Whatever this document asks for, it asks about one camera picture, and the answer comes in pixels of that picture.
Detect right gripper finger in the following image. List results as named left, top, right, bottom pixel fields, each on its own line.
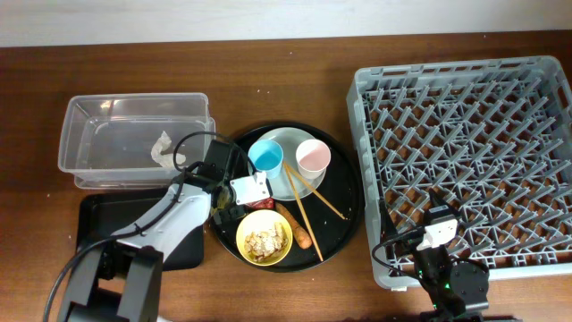
left=429, top=189, right=451, bottom=210
left=379, top=199, right=397, bottom=237

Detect blue cup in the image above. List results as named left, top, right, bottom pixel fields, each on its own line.
left=248, top=140, right=284, bottom=179

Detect white tissue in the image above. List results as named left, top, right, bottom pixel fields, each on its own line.
left=150, top=131, right=186, bottom=169

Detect red snack wrapper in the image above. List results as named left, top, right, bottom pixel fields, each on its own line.
left=245, top=198, right=274, bottom=210

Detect wooden chopstick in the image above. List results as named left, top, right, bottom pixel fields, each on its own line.
left=284, top=163, right=348, bottom=220
left=282, top=162, right=324, bottom=262

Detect yellow bowl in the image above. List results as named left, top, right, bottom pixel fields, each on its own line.
left=236, top=209, right=293, bottom=267

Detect orange carrot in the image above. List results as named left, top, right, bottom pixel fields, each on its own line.
left=275, top=203, right=313, bottom=250

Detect nut and rice scraps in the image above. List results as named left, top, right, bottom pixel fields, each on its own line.
left=244, top=223, right=289, bottom=263

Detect pink cup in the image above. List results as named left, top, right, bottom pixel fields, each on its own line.
left=296, top=139, right=332, bottom=179

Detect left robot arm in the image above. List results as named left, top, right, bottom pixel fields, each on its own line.
left=43, top=135, right=261, bottom=321

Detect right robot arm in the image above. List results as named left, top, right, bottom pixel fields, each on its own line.
left=371, top=191, right=490, bottom=321

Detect grey dishwasher rack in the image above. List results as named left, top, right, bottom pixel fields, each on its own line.
left=347, top=55, right=571, bottom=291

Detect pale grey plate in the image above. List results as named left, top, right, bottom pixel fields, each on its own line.
left=247, top=127, right=330, bottom=201

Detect round black tray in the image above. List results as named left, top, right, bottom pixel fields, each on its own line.
left=235, top=122, right=365, bottom=273

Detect clear plastic bin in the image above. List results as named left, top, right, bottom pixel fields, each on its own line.
left=58, top=93, right=215, bottom=190

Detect black rectangular tray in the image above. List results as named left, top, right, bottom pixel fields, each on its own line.
left=77, top=188, right=204, bottom=280

